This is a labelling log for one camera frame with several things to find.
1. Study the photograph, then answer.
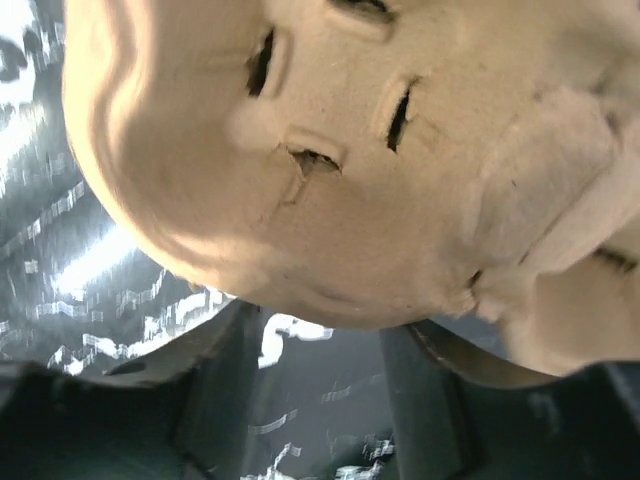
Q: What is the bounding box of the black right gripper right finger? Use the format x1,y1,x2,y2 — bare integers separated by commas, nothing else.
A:
380,321,639,479

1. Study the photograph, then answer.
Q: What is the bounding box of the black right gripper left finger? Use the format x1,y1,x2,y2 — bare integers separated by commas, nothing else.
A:
1,300,260,479

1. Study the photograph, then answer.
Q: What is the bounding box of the pulp cup carrier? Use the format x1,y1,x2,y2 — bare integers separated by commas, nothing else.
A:
62,1,639,375

